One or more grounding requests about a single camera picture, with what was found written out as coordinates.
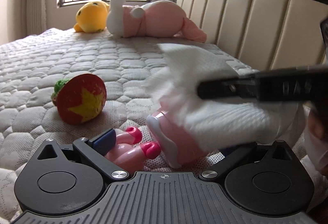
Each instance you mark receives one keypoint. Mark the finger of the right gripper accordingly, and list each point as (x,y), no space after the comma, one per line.
(282,85)

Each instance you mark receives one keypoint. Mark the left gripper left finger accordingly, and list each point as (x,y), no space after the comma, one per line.
(94,150)

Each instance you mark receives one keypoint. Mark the pink plastic doll toy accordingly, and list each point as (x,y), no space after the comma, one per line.
(179,147)

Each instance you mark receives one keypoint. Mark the white paper towel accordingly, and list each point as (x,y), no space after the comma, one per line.
(224,122)

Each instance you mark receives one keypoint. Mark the gloved right hand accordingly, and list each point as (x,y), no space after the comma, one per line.
(316,140)

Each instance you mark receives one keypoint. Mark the red strawberry plush toy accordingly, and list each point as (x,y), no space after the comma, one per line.
(79,99)

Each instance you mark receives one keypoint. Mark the beige padded headboard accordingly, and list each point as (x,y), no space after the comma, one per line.
(264,34)

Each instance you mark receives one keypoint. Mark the yellow plush toy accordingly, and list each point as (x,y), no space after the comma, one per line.
(91,18)

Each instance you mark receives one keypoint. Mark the pink white rabbit plush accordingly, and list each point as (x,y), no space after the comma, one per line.
(159,19)

